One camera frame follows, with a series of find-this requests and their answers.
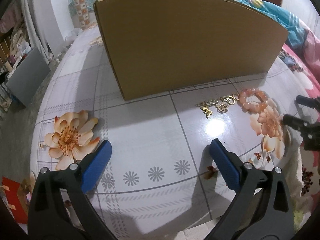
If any grey storage box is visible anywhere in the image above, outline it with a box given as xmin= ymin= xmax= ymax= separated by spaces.
xmin=6 ymin=48 xmax=50 ymax=107

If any pink orange bead bracelet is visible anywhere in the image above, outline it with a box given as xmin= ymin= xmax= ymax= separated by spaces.
xmin=238 ymin=87 xmax=270 ymax=113

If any gold charm bracelet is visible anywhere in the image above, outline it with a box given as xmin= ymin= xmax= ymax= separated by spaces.
xmin=195 ymin=93 xmax=240 ymax=119

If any red paper bag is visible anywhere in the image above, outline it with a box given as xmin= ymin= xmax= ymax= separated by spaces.
xmin=2 ymin=177 xmax=28 ymax=224

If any pink floral bed cover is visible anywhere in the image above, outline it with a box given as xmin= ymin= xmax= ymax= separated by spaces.
xmin=278 ymin=30 xmax=319 ymax=98

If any blue blanket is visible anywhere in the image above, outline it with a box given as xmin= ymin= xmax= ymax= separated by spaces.
xmin=238 ymin=0 xmax=308 ymax=56

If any brown cardboard box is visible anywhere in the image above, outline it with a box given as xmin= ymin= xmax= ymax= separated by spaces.
xmin=93 ymin=0 xmax=288 ymax=100

